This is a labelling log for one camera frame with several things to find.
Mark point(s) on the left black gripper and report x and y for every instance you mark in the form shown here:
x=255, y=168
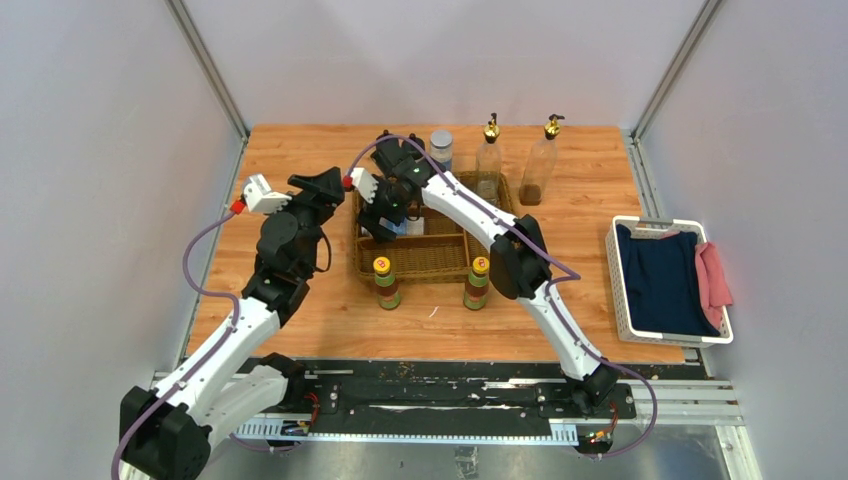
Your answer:
x=325, y=185

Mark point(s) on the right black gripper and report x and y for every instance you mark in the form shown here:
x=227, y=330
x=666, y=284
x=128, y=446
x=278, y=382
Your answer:
x=369, y=219

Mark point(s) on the silver-lid pepper jar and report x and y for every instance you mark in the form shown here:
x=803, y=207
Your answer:
x=441, y=148
x=408, y=227

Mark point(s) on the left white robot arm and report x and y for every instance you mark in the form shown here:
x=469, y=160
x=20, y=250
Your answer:
x=170, y=430

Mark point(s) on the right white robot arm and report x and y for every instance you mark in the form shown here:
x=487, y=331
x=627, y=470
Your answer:
x=521, y=266

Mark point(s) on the left green sauce bottle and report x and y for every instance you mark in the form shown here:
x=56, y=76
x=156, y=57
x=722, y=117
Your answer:
x=387, y=290

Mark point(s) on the green sauce bottle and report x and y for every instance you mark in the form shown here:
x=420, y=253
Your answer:
x=387, y=290
x=477, y=284

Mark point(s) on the right green sauce bottle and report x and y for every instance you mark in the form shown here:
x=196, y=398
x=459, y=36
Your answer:
x=477, y=284

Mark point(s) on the white plastic perforated basket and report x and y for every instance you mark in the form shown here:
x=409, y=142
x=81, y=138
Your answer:
x=643, y=228

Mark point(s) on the dark blue cloth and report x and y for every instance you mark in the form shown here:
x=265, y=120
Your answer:
x=661, y=284

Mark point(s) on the pink cloth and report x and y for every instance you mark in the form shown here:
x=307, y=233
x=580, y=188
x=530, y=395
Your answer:
x=714, y=292

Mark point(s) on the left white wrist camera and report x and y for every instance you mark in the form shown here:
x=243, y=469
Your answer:
x=258, y=197

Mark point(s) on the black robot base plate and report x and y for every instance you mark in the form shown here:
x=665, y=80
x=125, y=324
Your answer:
x=441, y=401

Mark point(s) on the left aluminium frame post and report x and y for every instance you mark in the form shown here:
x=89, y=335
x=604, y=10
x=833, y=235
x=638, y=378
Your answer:
x=194, y=39

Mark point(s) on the aluminium frame post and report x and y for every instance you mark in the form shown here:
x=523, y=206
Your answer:
x=194, y=39
x=693, y=36

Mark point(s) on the right aluminium frame post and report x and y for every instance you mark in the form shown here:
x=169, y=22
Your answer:
x=693, y=36

